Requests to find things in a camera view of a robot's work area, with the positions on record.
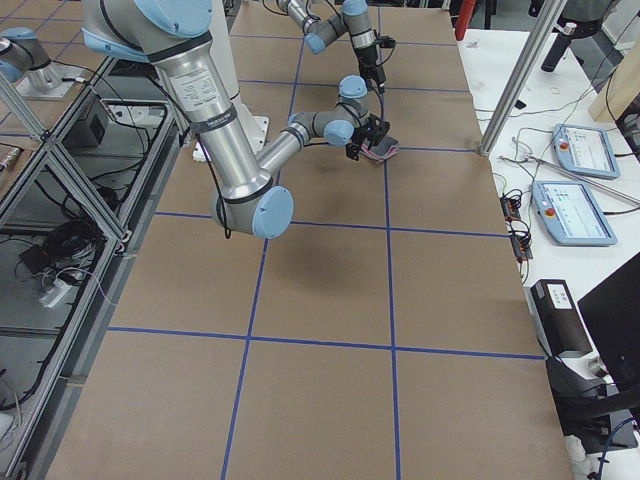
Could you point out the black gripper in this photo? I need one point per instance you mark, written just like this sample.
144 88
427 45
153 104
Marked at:
367 59
361 141

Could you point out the pink and grey towel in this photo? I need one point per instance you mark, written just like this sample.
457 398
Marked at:
377 154

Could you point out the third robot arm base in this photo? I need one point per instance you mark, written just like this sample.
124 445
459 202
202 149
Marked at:
25 62

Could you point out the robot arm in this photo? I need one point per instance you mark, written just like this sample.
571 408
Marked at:
352 19
176 38

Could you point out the black bottle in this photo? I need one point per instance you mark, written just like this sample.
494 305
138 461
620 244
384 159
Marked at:
559 46

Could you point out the near teach pendant tablet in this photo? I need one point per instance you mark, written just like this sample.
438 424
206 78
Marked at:
571 215

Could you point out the teach pendant tablet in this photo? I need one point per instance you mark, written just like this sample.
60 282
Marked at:
585 150
571 215

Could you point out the far teach pendant tablet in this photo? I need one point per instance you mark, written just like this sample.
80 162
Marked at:
585 150

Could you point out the black desktop box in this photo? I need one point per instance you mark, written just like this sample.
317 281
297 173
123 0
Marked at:
561 324

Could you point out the black monitor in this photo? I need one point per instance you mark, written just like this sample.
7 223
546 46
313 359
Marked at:
610 312

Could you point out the white pedestal column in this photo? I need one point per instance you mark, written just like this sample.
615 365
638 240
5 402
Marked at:
248 130

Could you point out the aluminium frame post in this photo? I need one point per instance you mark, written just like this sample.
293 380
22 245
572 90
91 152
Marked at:
531 50

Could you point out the aluminium side frame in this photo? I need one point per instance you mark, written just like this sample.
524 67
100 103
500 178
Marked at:
75 206

